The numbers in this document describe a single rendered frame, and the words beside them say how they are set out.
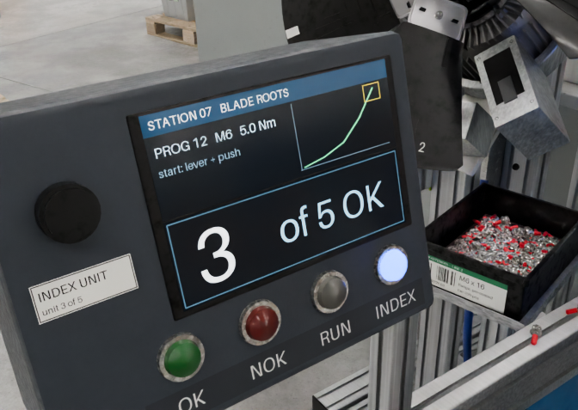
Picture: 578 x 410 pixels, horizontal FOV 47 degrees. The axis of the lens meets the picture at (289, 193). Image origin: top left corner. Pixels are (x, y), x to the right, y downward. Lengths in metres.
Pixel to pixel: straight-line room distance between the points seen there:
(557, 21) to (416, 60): 0.23
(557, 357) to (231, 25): 3.34
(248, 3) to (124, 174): 3.52
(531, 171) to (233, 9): 2.65
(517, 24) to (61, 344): 0.98
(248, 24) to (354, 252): 3.49
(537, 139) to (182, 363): 0.86
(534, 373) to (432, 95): 0.46
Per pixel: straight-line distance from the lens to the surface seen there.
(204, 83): 0.35
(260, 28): 3.82
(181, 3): 5.57
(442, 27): 1.12
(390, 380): 0.61
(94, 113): 0.33
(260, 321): 0.38
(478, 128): 1.18
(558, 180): 2.03
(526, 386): 0.81
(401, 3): 1.22
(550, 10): 0.97
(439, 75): 1.08
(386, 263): 0.42
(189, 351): 0.36
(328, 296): 0.40
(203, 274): 0.36
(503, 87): 1.10
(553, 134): 1.13
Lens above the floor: 1.36
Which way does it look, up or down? 28 degrees down
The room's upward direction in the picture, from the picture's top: 2 degrees counter-clockwise
